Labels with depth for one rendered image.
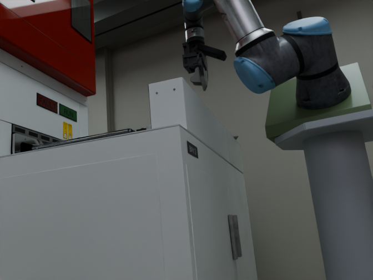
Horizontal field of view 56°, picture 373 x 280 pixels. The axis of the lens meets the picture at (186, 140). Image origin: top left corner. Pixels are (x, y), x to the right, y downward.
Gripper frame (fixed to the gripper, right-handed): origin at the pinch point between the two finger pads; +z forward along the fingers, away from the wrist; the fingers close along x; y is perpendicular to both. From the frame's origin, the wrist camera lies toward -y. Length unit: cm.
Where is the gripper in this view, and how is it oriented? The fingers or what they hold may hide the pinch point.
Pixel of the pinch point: (205, 86)
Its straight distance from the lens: 137.3
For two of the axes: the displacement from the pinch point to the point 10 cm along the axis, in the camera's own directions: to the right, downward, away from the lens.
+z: 0.9, 9.7, -2.4
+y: -9.5, 1.6, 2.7
